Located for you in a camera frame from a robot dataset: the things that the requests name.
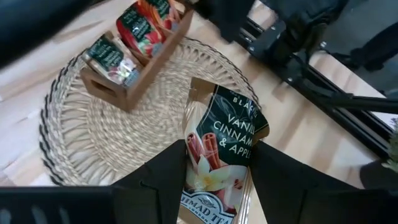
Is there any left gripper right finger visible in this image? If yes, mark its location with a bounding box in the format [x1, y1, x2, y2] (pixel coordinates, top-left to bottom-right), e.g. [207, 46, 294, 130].
[250, 141, 398, 224]

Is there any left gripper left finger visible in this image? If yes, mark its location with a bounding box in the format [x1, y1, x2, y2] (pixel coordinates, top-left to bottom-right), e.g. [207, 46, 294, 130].
[0, 139, 187, 224]

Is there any red tea packet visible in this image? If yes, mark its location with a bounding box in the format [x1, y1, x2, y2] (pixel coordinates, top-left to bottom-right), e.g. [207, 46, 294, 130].
[116, 1, 170, 58]
[146, 0, 187, 32]

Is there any round woven placemat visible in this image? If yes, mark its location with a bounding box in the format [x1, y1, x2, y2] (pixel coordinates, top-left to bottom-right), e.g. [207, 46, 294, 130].
[39, 37, 261, 187]

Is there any wooden divided tea box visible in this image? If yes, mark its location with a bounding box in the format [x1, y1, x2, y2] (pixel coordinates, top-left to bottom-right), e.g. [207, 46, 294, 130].
[80, 6, 195, 113]

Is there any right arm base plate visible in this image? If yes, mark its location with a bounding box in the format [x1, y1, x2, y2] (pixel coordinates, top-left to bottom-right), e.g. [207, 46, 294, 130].
[245, 20, 315, 85]

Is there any black metal table frame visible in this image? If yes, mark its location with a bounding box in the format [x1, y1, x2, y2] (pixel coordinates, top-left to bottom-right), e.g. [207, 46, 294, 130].
[239, 18, 398, 159]

